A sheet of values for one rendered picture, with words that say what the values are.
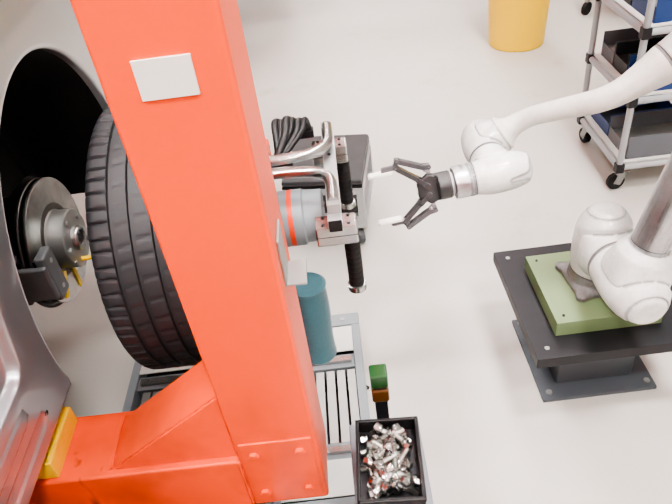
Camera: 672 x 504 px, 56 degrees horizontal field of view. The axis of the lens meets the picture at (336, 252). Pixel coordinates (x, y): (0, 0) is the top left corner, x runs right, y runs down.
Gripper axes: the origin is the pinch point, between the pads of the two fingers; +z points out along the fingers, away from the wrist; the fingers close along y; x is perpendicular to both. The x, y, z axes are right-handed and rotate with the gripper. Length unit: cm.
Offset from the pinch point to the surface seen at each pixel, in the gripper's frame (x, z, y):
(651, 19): -92, -116, 13
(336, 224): 38.2, 9.5, 10.8
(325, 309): 24.6, 18.2, -16.2
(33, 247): 25, 80, 16
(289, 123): 6.7, 17.1, 26.8
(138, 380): -25, 96, -57
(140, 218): 44, 46, 23
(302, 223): 21.7, 18.5, 6.2
